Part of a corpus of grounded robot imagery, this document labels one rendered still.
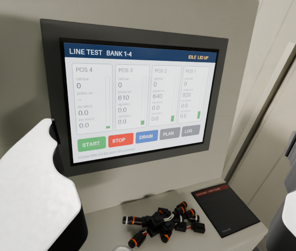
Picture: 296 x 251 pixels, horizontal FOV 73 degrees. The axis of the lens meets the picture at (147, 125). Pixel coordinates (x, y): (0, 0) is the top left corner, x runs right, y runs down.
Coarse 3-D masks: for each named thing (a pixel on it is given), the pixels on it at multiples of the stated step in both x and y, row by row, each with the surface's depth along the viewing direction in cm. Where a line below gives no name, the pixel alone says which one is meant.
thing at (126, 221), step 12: (180, 204) 62; (156, 216) 53; (168, 216) 58; (180, 216) 57; (192, 216) 58; (156, 228) 52; (168, 228) 53; (180, 228) 55; (192, 228) 56; (204, 228) 56; (132, 240) 49; (144, 240) 52; (168, 240) 53
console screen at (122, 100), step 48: (48, 48) 39; (96, 48) 42; (144, 48) 47; (192, 48) 52; (96, 96) 46; (144, 96) 51; (192, 96) 57; (96, 144) 50; (144, 144) 56; (192, 144) 64
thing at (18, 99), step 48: (0, 0) 34; (48, 0) 37; (96, 0) 40; (144, 0) 44; (192, 0) 48; (240, 0) 54; (0, 48) 36; (240, 48) 59; (0, 96) 39; (48, 96) 42; (0, 144) 41; (96, 192) 55; (144, 192) 63
